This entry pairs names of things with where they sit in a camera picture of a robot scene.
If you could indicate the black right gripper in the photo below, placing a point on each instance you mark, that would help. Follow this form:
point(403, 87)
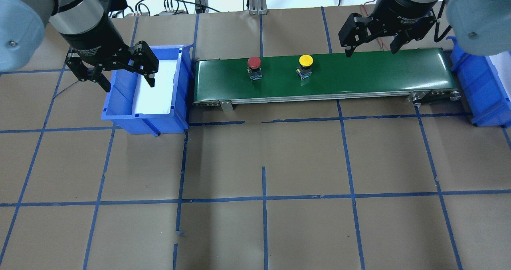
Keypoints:
point(400, 7)

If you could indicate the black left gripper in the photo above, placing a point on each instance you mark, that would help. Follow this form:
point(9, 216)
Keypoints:
point(97, 38)

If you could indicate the yellow push button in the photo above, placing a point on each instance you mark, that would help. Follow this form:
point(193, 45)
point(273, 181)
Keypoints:
point(304, 69)

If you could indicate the red push button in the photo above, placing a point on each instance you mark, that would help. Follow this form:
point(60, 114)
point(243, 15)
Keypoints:
point(254, 68)

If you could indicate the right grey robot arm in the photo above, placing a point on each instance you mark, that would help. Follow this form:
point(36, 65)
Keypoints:
point(481, 27)

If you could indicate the blue bin near left arm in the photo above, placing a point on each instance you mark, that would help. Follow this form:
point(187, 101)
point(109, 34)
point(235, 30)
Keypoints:
point(118, 105)

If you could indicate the blue bin near right arm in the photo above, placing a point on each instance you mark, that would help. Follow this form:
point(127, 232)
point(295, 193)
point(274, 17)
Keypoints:
point(487, 96)

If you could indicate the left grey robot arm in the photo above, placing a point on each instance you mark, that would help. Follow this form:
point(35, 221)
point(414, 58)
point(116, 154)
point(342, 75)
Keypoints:
point(23, 25)

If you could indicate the white foam pad left bin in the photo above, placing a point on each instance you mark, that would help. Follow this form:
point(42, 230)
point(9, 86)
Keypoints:
point(156, 100)

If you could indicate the white foam pad bin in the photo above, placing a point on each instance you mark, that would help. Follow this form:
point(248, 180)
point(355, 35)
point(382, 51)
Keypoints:
point(502, 63)
point(156, 100)

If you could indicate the green conveyor belt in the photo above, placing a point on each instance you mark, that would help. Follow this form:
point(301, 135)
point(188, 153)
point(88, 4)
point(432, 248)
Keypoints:
point(422, 76)

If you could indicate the black power adapter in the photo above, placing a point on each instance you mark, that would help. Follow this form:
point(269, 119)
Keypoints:
point(201, 6)

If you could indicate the white foam pad right bin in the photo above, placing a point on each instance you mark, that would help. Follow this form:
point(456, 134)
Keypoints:
point(502, 63)

